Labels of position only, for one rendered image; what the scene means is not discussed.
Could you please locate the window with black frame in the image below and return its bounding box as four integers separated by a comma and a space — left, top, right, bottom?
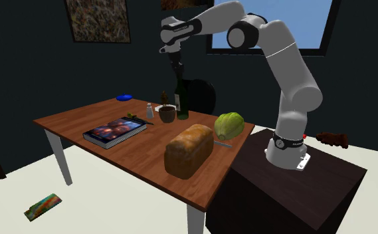
206, 0, 342, 57

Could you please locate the dark robot stand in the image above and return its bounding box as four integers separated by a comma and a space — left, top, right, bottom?
205, 128, 368, 234

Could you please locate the dark brown lumpy thing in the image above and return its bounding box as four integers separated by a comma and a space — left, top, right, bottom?
315, 131, 349, 150

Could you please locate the brown wall picture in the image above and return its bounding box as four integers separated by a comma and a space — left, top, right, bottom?
160, 0, 215, 11

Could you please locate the green tool with black handle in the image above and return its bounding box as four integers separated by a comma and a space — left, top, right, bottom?
126, 112, 155, 126

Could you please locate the brown bread loaf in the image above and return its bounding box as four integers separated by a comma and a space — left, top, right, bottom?
163, 123, 215, 180

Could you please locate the grey salt shaker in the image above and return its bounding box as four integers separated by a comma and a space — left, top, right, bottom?
145, 102, 155, 120

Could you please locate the spiral-bound book with dark cover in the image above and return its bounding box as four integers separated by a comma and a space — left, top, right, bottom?
82, 116, 147, 150

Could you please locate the green ribbed squash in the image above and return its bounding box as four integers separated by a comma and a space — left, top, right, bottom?
214, 112, 245, 142

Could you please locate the black round-backed chair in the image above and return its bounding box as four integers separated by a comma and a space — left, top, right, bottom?
186, 78, 217, 116

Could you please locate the dark brown cup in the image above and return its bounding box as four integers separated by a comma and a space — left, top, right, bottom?
158, 106, 177, 124

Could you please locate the grey knife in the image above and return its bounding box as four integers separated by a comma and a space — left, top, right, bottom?
213, 140, 233, 149

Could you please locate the dark green wine bottle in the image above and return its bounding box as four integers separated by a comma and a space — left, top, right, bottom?
173, 77, 190, 121

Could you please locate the white plate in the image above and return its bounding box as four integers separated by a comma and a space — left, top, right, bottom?
154, 104, 177, 113

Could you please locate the speckled wall picture, black frame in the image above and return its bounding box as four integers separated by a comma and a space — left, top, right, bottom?
63, 0, 132, 45

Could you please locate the wooden table with white legs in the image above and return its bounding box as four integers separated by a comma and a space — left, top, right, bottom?
32, 97, 256, 234

